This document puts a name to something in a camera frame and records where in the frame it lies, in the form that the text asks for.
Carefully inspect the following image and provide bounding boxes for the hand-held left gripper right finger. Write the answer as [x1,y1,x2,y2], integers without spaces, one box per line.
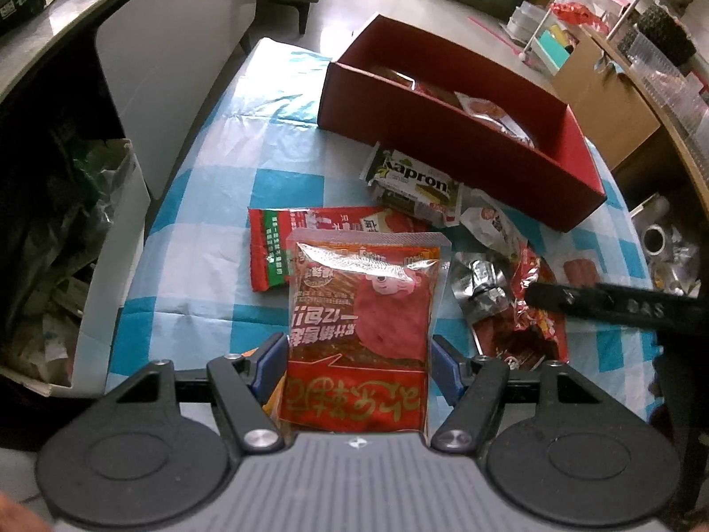
[431,335,616,454]

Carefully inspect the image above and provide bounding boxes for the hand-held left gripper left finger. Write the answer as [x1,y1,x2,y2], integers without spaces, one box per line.
[102,334,290,454]

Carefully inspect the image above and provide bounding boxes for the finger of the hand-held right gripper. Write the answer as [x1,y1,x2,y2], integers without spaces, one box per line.
[525,282,709,339]

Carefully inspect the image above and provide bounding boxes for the vacuum sausage packet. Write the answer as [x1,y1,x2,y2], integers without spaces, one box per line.
[562,255,602,292]

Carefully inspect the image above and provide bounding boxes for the red torn snack packet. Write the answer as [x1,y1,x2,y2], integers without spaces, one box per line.
[471,246,571,375]

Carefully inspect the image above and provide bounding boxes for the red clear-window snack packet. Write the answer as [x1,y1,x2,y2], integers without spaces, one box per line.
[277,227,444,434]

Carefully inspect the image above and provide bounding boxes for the red green white snack packet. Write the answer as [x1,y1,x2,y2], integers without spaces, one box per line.
[247,207,391,293]

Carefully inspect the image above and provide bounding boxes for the red cardboard box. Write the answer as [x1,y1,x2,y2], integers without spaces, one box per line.
[317,12,608,234]

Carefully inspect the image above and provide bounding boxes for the silver tape roll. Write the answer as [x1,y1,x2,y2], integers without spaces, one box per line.
[641,223,670,257]

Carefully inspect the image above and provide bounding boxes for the silver foil wrapper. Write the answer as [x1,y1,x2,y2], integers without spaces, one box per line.
[450,251,518,325]

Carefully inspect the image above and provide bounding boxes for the white red small packet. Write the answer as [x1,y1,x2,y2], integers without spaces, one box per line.
[461,204,530,258]

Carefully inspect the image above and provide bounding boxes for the white trash bin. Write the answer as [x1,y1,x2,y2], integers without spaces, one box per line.
[0,122,153,397]

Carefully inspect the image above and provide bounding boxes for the blue white checkered tablecloth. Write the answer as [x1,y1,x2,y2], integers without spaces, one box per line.
[108,38,654,427]

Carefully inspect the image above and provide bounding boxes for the wooden cabinet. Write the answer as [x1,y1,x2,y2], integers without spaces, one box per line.
[551,11,709,223]

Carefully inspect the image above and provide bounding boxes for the clear plastic tray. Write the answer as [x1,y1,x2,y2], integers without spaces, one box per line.
[615,27,709,142]

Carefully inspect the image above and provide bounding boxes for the teal plastic drawer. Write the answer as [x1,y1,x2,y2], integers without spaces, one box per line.
[533,29,573,71]

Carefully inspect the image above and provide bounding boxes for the plastic bag of waste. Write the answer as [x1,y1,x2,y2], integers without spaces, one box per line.
[0,127,131,383]

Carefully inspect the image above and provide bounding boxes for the black woven basket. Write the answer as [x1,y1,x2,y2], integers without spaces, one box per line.
[631,0,699,66]

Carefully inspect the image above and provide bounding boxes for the red plastic bag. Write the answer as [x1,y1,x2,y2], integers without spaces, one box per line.
[548,0,610,32]

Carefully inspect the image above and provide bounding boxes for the stacked white plastic boxes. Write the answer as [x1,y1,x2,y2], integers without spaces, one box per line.
[506,3,542,41]

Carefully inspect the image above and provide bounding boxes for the grey top coffee table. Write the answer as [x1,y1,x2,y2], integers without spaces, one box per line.
[0,0,264,206]

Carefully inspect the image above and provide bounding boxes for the white wire rack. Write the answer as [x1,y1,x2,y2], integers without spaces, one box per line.
[521,0,662,67]

